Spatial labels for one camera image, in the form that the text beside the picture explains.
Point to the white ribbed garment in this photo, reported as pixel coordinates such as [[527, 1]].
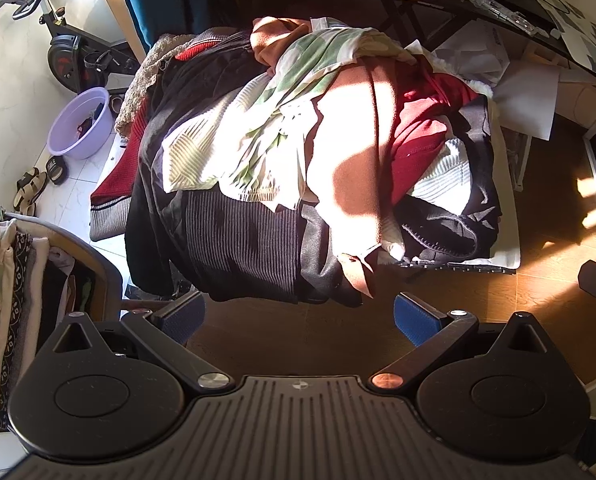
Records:
[[445, 180]]

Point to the beige knit garment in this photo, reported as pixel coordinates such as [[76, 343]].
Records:
[[140, 80]]

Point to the white cushion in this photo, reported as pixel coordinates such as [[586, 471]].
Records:
[[508, 240]]

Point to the black ribbed garment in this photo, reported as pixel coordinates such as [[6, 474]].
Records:
[[237, 245]]

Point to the cream ribbed sweater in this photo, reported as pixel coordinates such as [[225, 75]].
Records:
[[192, 155]]

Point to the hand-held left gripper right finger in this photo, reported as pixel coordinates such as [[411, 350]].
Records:
[[410, 317]]

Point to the stack of folded clothes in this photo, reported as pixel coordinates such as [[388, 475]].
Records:
[[7, 310]]

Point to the light wooden board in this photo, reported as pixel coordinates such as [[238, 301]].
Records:
[[112, 5]]

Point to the dark red garment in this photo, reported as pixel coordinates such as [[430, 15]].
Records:
[[418, 130]]

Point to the black smooth garment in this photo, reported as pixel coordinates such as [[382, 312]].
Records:
[[150, 220]]

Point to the dark grey laundry basket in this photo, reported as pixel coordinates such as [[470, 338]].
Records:
[[105, 280]]

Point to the dark grey garment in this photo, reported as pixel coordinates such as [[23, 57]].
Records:
[[323, 260]]

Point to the black garment with grey piping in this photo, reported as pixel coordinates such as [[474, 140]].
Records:
[[448, 240]]

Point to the tan brown garment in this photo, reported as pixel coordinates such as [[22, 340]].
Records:
[[358, 160]]

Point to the clear plastic strip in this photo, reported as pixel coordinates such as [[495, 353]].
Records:
[[503, 10]]

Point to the beige sandal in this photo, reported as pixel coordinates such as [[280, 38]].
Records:
[[32, 180], [25, 202]]

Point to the crumpled white paper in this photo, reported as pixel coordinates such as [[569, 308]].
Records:
[[473, 55]]

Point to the black exercise bike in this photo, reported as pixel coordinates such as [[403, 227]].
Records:
[[67, 55]]

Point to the purple plastic basin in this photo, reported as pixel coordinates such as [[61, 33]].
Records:
[[65, 140]]

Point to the black slipper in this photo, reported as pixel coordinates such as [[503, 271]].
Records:
[[56, 170]]

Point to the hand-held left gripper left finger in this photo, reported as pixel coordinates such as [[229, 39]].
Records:
[[185, 310]]

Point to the white paper sheet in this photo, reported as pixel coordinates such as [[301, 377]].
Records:
[[528, 105]]

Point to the green white patterned shirt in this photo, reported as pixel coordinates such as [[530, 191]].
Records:
[[298, 75]]

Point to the red sweater with grey hem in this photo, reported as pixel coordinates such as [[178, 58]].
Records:
[[122, 175]]

